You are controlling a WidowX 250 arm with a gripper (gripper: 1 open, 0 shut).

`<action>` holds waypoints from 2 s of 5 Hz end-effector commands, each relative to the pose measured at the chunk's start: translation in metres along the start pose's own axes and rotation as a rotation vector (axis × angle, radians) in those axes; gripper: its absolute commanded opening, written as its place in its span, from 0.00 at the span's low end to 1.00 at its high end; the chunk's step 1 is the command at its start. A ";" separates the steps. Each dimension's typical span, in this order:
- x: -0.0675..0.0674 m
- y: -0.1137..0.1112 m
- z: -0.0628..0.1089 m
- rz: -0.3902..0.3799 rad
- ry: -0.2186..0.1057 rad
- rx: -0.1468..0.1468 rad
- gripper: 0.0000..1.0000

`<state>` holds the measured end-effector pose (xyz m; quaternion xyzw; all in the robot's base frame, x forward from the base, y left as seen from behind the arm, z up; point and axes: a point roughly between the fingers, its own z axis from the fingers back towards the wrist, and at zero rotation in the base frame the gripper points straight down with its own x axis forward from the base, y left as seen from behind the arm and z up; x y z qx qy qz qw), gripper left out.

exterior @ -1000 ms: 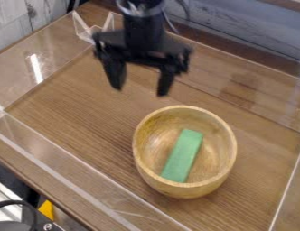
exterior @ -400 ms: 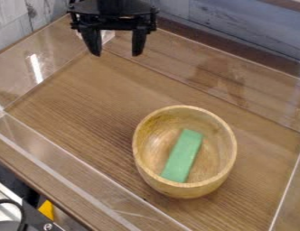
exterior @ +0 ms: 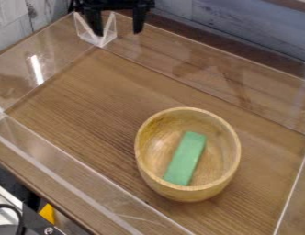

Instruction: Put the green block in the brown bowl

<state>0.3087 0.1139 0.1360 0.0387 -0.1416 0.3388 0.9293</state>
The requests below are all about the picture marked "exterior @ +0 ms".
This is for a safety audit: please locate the green rectangular block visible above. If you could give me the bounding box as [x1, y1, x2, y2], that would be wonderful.
[162, 131, 206, 186]

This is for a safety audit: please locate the yellow sticker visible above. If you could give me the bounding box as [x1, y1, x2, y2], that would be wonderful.
[39, 204, 55, 224]

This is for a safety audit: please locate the clear acrylic corner bracket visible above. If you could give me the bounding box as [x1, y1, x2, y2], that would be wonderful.
[74, 12, 117, 48]

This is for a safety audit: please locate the black cable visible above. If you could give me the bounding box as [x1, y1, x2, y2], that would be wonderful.
[0, 203, 26, 235]

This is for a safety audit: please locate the brown wooden bowl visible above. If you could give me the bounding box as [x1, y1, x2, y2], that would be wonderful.
[134, 107, 241, 202]

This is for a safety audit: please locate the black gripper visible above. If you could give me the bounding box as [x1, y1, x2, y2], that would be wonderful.
[73, 0, 155, 37]

